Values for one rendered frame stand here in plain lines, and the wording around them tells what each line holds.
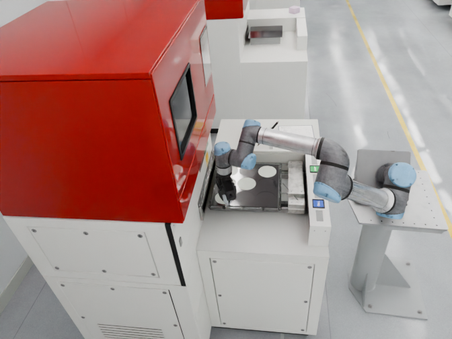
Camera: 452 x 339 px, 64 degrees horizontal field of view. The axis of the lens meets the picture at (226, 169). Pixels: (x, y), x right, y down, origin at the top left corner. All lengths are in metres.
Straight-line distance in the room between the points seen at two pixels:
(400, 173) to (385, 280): 1.05
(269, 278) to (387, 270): 0.95
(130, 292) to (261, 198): 0.78
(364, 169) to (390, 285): 0.99
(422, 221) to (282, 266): 0.72
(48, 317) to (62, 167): 1.69
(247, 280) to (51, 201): 1.02
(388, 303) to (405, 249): 0.50
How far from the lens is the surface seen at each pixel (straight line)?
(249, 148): 1.60
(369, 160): 2.03
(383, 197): 1.75
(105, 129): 1.17
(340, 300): 2.62
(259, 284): 1.96
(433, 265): 2.97
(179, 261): 1.54
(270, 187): 1.95
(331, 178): 1.49
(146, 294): 1.81
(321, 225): 1.70
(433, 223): 2.04
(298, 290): 1.99
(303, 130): 2.27
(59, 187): 1.43
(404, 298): 2.72
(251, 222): 1.88
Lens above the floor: 2.21
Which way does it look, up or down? 39 degrees down
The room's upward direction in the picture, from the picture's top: 6 degrees counter-clockwise
